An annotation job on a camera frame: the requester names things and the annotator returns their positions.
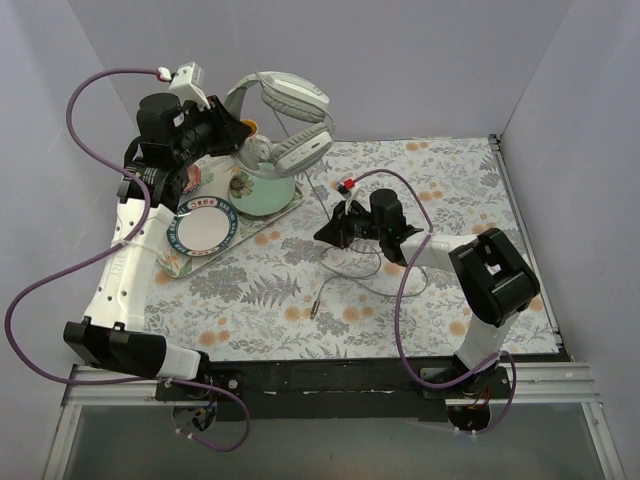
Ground white blue-rimmed plate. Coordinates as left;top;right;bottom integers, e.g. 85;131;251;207
166;196;239;257

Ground grey headphone cable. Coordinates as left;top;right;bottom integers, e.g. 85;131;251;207
269;104;436;319

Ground grey white headphones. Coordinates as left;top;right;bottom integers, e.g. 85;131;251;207
221;69;336;177

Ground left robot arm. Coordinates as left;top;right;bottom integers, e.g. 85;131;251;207
63;93;251;400

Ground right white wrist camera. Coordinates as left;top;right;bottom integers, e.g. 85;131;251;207
336;176;361;200

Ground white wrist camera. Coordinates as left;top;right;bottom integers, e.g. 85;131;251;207
169;62;210;109
336;176;361;200

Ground leaf print tray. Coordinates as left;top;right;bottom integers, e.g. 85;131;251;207
156;156;303;279

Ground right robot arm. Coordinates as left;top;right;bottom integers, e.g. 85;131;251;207
314;189;540;398

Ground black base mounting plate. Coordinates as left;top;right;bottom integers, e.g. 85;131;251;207
154;355;516;424

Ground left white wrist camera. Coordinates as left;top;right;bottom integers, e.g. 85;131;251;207
169;62;210;109

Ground green floral plate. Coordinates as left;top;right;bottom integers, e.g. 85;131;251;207
228;170;296;217

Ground aluminium frame rail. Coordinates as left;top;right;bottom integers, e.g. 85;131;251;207
44;357;624;479

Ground white floral mug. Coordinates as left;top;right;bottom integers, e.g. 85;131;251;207
232;119;272;171

